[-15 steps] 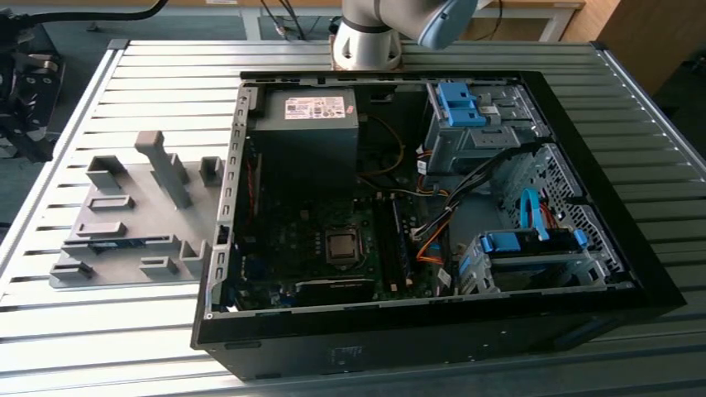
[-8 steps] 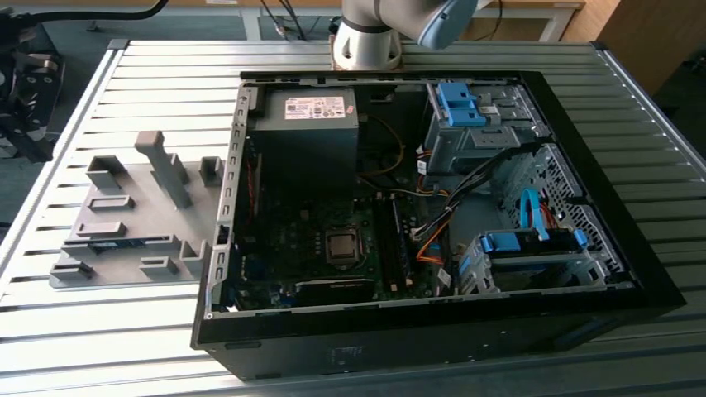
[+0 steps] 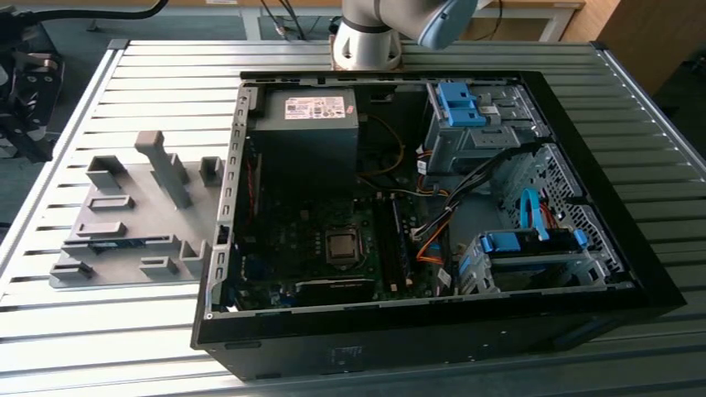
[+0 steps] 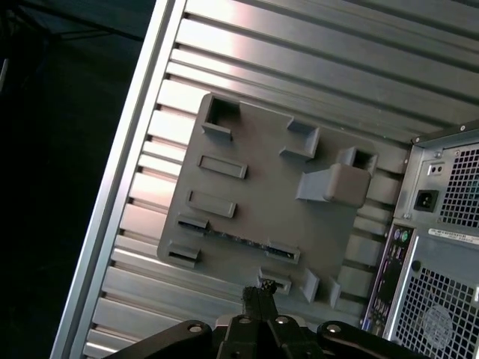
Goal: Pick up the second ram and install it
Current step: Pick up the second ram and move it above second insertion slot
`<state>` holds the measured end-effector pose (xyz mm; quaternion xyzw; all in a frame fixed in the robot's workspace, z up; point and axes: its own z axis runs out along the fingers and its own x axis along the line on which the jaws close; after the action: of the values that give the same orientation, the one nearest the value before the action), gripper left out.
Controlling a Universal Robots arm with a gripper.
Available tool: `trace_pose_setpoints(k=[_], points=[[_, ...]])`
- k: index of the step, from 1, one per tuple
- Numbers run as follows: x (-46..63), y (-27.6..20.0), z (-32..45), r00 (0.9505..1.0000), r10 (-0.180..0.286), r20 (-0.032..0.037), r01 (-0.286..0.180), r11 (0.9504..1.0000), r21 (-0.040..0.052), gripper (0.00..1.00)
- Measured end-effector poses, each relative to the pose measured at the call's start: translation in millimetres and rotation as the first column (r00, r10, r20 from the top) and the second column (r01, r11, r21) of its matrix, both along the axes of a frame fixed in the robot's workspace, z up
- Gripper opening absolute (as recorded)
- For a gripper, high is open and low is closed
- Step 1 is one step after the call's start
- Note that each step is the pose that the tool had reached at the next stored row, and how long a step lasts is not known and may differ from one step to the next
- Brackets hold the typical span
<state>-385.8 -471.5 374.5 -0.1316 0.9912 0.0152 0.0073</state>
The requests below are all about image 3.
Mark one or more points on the blue RAM stick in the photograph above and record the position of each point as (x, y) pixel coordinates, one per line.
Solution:
(112, 245)

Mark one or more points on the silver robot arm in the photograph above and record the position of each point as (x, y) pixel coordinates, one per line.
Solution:
(365, 45)

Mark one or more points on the grey plastic parts rack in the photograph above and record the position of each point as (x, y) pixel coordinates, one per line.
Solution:
(137, 215)

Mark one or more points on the green motherboard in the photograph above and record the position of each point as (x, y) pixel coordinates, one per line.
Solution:
(287, 231)

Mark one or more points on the silver CPU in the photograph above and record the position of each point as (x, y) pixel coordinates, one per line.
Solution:
(343, 245)

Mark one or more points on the black graphics card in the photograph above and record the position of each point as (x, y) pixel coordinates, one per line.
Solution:
(331, 289)

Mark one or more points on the blue plastic drive latch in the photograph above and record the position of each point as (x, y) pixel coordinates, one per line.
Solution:
(460, 111)

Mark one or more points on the grey metal drive cage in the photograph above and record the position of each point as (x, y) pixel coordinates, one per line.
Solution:
(484, 142)

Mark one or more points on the black PC case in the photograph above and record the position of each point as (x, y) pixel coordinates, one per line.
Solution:
(385, 343)

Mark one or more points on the blue disk carrier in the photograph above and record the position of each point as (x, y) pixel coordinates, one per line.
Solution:
(504, 242)

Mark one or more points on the grey metal disk bay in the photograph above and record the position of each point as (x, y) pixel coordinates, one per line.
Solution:
(551, 262)

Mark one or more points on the brown wooden cabinet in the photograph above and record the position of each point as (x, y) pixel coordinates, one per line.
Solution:
(650, 37)

